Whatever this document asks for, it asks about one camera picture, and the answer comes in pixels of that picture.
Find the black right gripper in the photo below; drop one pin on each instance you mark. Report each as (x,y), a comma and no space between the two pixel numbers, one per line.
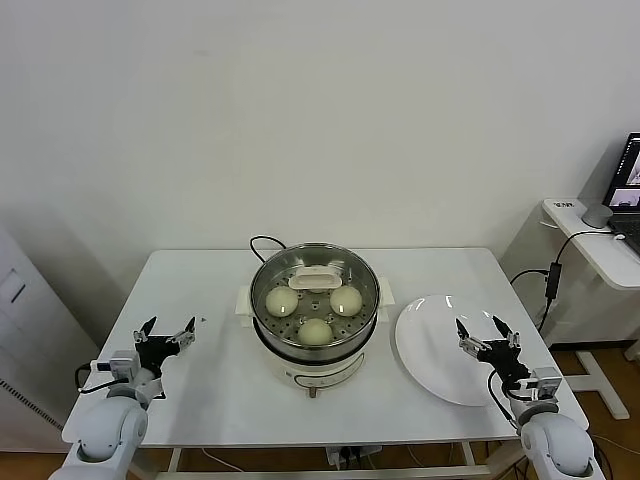
(505,362)

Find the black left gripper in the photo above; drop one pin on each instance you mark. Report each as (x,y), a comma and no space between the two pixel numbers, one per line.
(155,355)

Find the white steamed baozi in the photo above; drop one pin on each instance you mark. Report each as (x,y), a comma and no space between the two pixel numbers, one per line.
(346,301)
(315,332)
(280,302)

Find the round glass lid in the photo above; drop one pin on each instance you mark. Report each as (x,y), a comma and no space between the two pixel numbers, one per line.
(315,279)

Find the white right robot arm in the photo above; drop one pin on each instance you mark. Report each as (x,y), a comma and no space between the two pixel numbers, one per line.
(560,445)

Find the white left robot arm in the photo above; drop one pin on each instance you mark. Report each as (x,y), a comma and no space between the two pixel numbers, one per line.
(110,430)

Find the stainless steel steamer pot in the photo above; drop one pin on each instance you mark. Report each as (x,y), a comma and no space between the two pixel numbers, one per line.
(365,300)

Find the white round plate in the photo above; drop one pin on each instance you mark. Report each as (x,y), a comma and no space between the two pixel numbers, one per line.
(430,340)

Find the black USB hub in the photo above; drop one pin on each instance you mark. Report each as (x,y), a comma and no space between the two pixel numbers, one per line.
(553,280)

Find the white cabinet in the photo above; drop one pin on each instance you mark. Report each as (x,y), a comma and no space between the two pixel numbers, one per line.
(30,325)

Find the white side desk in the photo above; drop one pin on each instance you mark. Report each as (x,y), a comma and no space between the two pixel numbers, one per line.
(600,260)

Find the cream electric cooker base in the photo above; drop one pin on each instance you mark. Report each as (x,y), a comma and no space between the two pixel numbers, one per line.
(300,370)

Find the grey cylinder speaker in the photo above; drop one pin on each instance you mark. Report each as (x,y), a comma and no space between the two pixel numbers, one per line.
(596,215)

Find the white power strip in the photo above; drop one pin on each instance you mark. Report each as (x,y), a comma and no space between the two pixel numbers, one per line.
(350,456)

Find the open laptop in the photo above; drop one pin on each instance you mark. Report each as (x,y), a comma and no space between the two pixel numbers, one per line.
(625,170)

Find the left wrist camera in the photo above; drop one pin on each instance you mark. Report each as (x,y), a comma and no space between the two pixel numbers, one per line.
(122,365)

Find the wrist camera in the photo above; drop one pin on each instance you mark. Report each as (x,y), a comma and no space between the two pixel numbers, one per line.
(542,383)
(122,365)

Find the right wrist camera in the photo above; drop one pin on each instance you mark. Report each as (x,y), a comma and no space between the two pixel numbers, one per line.
(542,383)

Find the white table frame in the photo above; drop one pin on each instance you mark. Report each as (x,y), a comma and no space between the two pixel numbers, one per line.
(174,460)

